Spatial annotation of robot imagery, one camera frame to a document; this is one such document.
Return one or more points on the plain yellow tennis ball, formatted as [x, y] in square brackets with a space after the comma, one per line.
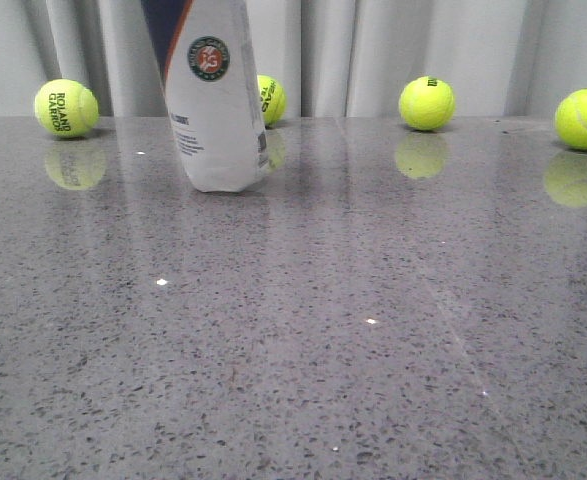
[570, 120]

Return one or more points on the grey pleated curtain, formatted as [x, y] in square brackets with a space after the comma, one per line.
[333, 58]

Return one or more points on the Roland Garros tennis ball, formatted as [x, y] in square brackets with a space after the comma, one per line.
[66, 108]

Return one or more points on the white blue tennis ball can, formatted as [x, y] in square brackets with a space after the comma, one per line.
[205, 57]

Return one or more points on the Wilson tennis ball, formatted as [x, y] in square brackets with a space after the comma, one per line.
[427, 103]

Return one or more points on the Head Team tennis ball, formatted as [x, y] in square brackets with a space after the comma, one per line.
[273, 99]

